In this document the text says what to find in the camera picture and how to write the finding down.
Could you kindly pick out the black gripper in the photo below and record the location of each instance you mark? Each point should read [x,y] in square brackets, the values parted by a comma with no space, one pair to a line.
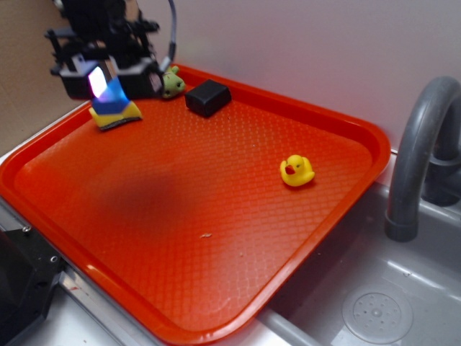
[97,31]

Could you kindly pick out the grey toy faucet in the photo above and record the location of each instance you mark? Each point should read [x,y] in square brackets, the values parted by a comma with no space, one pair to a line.
[427,166]

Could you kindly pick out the blue rectangular block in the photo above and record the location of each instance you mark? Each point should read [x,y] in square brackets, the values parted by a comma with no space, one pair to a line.
[108,97]

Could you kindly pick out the black rectangular block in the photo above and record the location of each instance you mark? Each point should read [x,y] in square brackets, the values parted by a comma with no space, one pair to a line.
[207,98]

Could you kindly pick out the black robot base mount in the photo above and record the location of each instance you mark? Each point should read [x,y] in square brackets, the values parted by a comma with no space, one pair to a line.
[30,271]

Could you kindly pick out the yellow rubber duck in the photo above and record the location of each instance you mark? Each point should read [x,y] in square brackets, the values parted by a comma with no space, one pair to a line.
[296,171]

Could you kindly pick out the round grey sink drain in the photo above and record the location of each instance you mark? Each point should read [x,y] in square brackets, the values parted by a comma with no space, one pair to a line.
[377,314]

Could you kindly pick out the grey toy sink basin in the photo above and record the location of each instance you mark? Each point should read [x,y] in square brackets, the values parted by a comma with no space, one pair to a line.
[360,281]

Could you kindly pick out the red plastic tray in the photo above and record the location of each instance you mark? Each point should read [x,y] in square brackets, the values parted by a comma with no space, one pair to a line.
[252,115]

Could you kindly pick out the green plush frog toy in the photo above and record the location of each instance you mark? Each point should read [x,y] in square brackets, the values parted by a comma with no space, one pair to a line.
[173,84]

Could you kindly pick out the brown cardboard panel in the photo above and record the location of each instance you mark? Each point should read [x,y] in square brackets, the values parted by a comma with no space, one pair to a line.
[31,98]

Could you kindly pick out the yellow sponge with dark pad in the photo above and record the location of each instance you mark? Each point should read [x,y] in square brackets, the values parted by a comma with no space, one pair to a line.
[109,121]

